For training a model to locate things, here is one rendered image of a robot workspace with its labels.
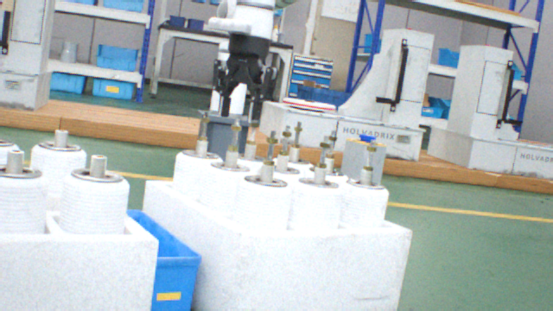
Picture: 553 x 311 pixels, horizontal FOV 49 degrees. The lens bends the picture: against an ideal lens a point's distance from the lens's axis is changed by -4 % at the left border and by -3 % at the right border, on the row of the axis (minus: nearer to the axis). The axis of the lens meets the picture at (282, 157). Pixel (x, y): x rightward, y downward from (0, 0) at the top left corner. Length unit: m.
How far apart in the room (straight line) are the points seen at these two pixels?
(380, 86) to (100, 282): 2.90
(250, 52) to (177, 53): 8.45
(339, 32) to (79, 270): 6.98
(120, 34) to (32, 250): 8.75
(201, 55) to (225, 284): 8.63
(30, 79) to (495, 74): 2.55
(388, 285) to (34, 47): 2.44
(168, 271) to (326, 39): 6.74
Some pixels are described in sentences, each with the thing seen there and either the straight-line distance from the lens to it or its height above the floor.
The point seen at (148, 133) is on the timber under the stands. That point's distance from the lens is 3.16.
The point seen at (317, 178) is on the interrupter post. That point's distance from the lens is 1.15.
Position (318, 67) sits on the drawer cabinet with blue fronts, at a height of 0.57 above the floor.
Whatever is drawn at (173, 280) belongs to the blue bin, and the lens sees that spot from 1.06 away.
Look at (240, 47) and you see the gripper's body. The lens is 1.13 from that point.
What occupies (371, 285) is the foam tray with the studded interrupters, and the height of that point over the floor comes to 0.07.
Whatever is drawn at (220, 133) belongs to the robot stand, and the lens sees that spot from 1.72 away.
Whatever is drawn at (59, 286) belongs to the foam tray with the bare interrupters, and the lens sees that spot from 0.89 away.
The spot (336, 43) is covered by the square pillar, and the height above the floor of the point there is 0.91.
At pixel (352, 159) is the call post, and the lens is 1.47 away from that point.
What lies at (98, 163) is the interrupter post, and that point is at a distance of 0.92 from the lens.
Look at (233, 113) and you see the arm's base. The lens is 1.74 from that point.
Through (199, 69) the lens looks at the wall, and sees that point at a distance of 9.61.
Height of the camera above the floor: 0.43
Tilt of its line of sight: 7 degrees down
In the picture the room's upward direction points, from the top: 9 degrees clockwise
